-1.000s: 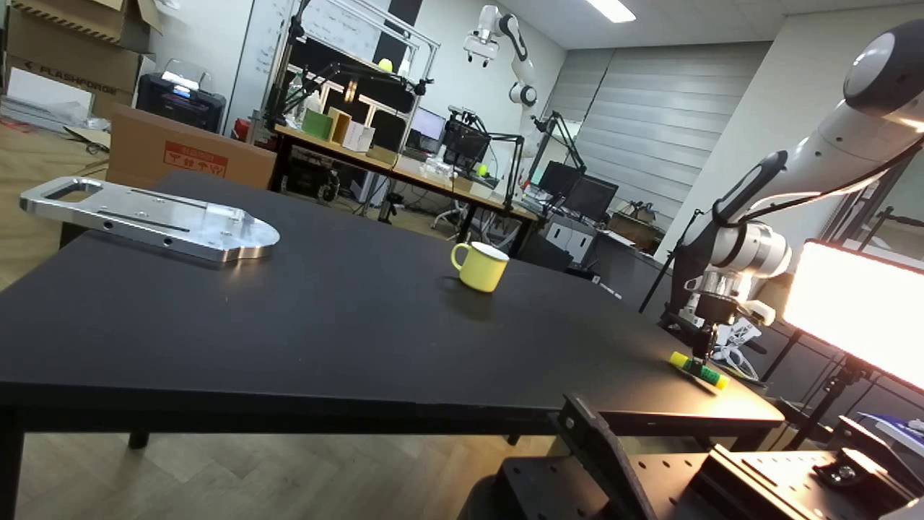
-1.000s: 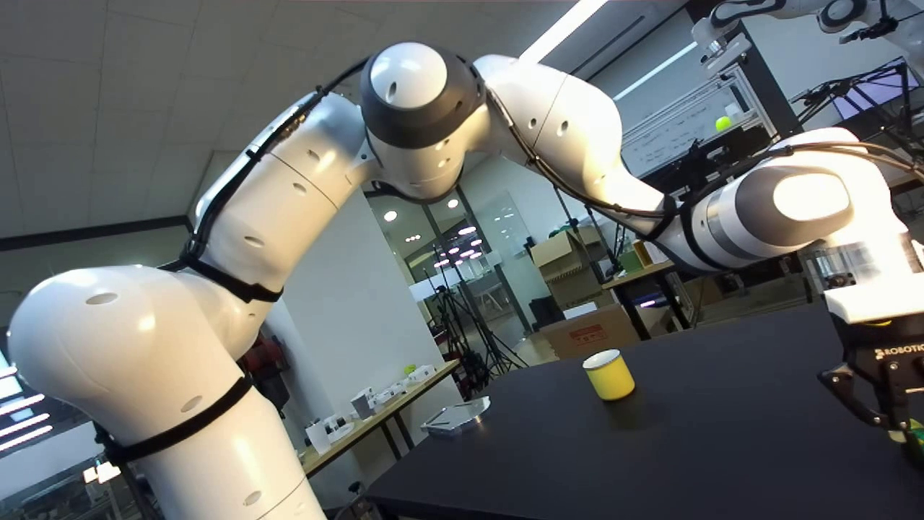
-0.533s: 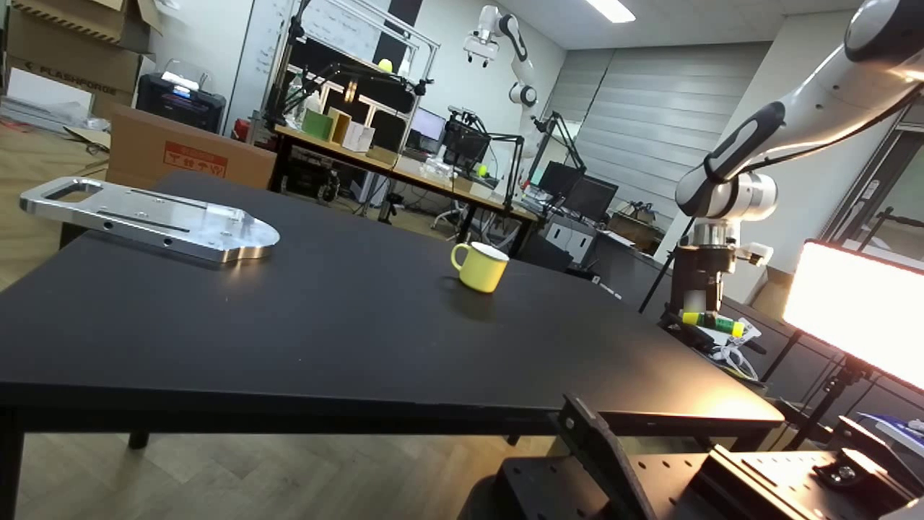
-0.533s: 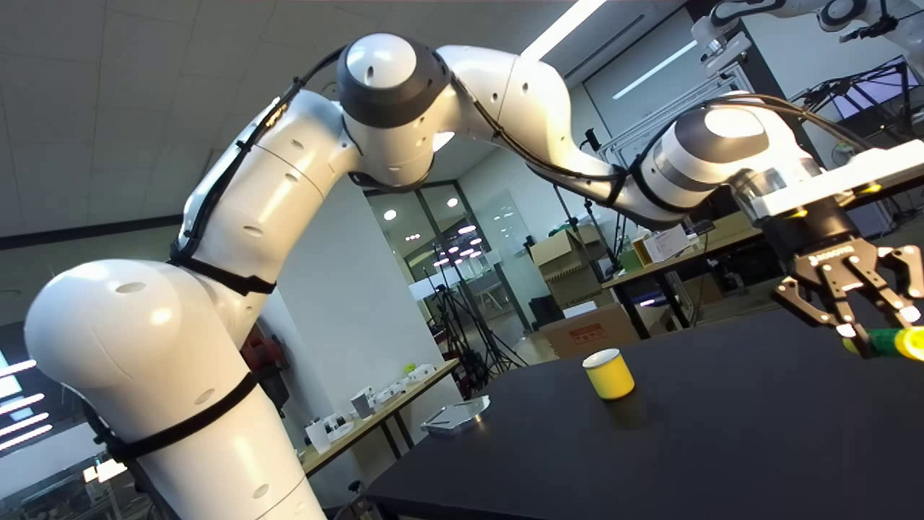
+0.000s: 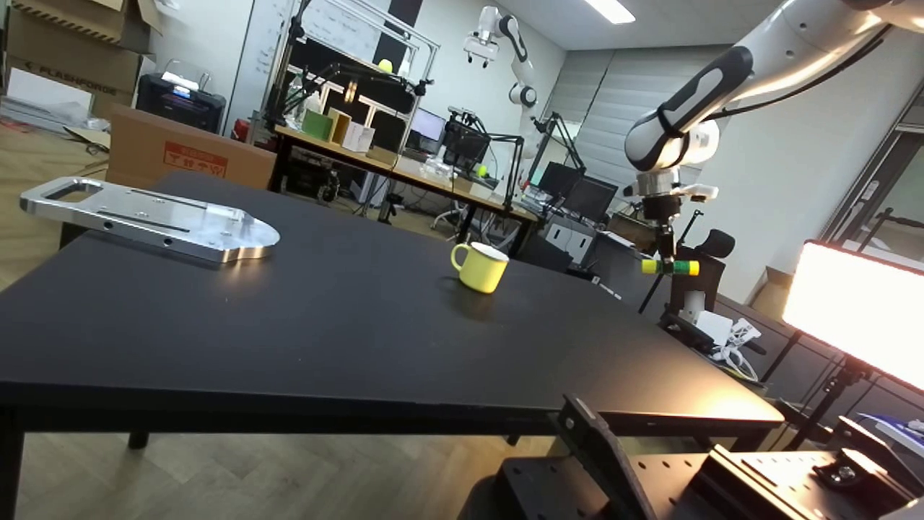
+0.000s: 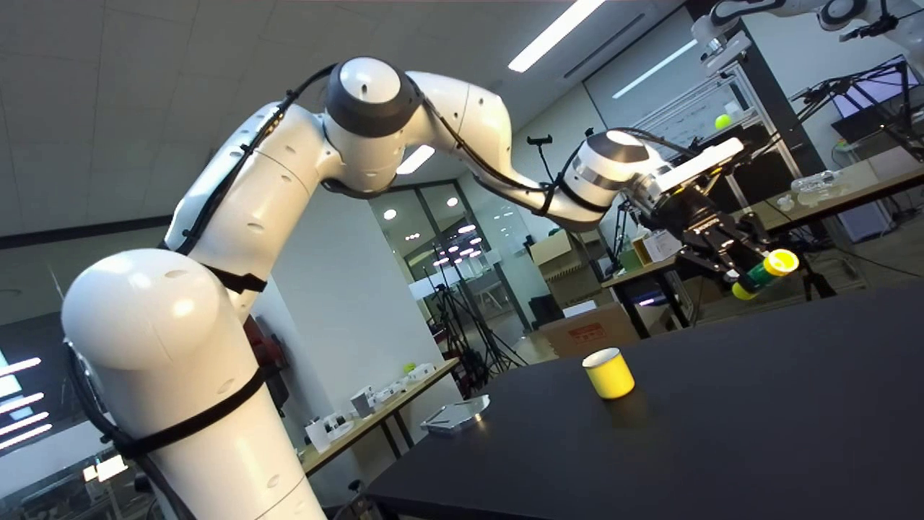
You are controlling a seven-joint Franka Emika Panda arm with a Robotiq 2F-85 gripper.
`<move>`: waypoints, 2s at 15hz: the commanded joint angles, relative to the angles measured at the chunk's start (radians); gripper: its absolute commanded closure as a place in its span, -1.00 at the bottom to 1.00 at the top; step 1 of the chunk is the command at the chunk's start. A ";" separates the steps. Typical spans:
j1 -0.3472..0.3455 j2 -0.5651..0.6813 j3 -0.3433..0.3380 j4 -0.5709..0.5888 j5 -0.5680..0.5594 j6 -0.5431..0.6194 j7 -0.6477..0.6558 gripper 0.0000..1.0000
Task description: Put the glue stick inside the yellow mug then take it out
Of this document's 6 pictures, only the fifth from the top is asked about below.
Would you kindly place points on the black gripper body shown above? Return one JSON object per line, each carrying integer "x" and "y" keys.
{"x": 673, "y": 206}

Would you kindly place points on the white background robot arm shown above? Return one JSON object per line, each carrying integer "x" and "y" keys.
{"x": 514, "y": 38}

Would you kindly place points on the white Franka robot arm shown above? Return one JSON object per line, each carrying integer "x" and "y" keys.
{"x": 751, "y": 68}

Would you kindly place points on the yellow mug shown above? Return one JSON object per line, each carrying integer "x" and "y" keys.
{"x": 481, "y": 266}

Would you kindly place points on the black office chair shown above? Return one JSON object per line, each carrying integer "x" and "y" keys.
{"x": 713, "y": 246}

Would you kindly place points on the black tripod pole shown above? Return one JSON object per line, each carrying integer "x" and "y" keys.
{"x": 651, "y": 289}

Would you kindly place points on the black computer monitor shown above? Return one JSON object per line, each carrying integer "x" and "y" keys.
{"x": 579, "y": 193}

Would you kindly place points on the grey window blind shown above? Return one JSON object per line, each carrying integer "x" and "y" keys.
{"x": 596, "y": 106}

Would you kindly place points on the bright light panel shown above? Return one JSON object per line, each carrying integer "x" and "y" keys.
{"x": 861, "y": 308}

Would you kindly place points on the ceiling light panel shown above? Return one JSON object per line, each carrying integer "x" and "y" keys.
{"x": 611, "y": 9}

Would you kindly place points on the black 3D printer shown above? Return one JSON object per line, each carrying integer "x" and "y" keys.
{"x": 465, "y": 142}

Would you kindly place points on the long wooden desk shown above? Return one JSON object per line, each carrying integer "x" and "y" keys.
{"x": 404, "y": 170}

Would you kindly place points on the green tennis ball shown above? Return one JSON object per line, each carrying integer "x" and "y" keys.
{"x": 386, "y": 66}

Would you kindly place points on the black shelf rack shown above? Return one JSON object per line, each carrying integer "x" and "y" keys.
{"x": 347, "y": 76}

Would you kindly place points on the green box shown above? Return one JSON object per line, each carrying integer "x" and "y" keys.
{"x": 318, "y": 126}

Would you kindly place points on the brown cardboard box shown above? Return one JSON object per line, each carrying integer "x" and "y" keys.
{"x": 182, "y": 154}

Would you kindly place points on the silver metal plate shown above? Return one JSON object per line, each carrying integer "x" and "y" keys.
{"x": 153, "y": 220}

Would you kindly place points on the stacked cardboard boxes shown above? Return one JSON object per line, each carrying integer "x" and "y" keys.
{"x": 77, "y": 44}

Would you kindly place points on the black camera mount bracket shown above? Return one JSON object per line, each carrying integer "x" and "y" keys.
{"x": 601, "y": 453}

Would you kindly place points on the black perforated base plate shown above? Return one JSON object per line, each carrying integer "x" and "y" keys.
{"x": 751, "y": 486}

